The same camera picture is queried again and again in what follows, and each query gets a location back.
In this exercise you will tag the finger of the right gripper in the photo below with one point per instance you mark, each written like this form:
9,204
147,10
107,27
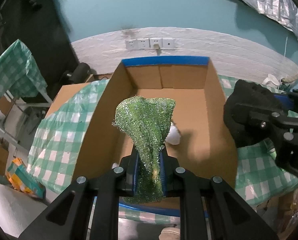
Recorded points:
259,114
285,99

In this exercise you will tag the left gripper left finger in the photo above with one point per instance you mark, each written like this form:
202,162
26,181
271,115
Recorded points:
130,170

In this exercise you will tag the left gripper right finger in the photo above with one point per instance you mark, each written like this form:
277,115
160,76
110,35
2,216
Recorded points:
168,165

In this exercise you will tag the black cloth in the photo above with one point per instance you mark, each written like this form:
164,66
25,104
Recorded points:
246,98

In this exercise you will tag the white cloth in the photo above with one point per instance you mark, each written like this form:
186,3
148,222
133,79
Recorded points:
173,136

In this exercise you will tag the green sparkly mesh cloth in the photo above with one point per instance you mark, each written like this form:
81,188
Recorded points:
147,122

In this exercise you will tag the grey sock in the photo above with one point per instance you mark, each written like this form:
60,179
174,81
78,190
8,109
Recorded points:
114,165

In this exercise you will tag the cardboard box blue edges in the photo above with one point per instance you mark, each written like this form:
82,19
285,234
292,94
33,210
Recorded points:
206,147

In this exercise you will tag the white shoe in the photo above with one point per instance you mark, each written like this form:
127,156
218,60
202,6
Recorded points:
170,233

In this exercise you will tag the black cylinder object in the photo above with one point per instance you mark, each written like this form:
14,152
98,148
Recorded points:
79,75

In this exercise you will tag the orange teal package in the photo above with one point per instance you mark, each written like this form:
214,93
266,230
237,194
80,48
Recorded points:
22,181

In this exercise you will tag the beige power plug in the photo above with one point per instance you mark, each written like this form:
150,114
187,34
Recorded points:
156,46

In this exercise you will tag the checkered cloth on rack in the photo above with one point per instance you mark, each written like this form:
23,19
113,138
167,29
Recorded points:
19,72

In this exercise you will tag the white wall socket strip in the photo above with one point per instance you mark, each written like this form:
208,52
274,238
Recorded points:
147,43

